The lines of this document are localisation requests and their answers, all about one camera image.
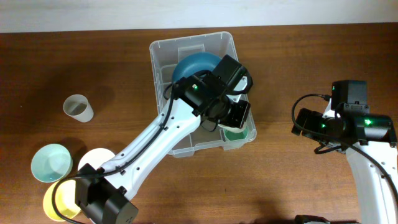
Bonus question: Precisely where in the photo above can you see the mint green plastic cup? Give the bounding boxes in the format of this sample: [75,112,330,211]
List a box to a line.
[223,127,248,141]

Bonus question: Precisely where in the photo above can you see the dark blue large bowl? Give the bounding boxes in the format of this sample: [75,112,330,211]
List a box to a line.
[172,52,221,83]

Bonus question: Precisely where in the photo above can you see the clear plastic storage bin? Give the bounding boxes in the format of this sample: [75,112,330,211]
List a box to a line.
[149,32,257,158]

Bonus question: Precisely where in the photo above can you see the grey plastic cup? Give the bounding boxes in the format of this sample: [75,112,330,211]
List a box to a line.
[63,94,94,123]

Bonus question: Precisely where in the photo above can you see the cream plastic cup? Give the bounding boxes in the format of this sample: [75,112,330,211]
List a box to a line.
[218,123,247,133]

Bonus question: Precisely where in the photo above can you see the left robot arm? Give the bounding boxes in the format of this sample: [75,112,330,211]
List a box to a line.
[75,53,253,224]

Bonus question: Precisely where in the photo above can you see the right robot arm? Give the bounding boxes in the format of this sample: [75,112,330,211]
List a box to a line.
[291,80,397,223]

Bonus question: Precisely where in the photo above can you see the white small bowl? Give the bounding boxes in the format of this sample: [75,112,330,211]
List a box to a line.
[78,148,115,170]

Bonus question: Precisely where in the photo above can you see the light teal small bowl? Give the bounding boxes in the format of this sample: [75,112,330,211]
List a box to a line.
[30,144,73,183]

